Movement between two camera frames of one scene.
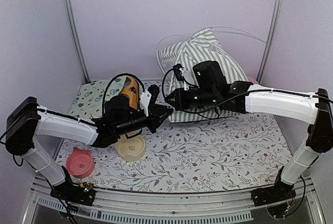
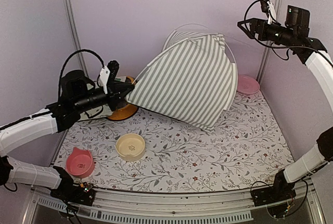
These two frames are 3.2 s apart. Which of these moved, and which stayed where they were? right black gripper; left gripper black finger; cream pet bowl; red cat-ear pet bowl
Moved: right black gripper; left gripper black finger
Stayed: red cat-ear pet bowl; cream pet bowl
